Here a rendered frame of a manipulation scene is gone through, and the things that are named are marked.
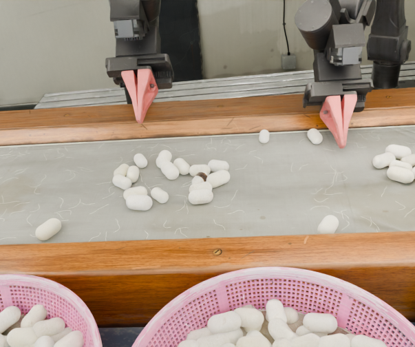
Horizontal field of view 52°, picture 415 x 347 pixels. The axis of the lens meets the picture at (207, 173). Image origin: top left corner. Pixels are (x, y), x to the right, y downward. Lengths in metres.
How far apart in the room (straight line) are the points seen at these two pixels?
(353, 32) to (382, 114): 0.20
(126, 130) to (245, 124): 0.22
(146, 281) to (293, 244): 0.17
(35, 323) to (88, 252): 0.09
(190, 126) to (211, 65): 1.93
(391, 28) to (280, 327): 0.76
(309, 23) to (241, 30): 1.97
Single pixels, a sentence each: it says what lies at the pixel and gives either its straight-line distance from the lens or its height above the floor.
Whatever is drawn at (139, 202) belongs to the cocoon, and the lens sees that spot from 0.58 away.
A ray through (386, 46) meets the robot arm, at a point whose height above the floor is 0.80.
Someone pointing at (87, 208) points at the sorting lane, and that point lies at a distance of 0.62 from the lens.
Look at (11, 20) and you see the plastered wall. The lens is 2.80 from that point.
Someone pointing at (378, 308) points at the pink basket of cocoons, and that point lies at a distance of 0.44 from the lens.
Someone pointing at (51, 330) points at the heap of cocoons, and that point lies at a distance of 0.48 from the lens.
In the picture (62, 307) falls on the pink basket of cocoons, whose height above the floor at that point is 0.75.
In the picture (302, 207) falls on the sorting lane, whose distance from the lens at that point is 0.58.
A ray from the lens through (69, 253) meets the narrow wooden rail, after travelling 0.52.
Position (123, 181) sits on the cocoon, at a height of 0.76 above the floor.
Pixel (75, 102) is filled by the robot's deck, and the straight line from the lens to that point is 1.21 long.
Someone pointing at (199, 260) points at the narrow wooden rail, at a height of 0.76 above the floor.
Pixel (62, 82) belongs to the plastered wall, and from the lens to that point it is 2.83.
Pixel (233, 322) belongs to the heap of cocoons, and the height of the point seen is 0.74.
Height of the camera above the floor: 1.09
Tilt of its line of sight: 32 degrees down
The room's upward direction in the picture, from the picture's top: 5 degrees counter-clockwise
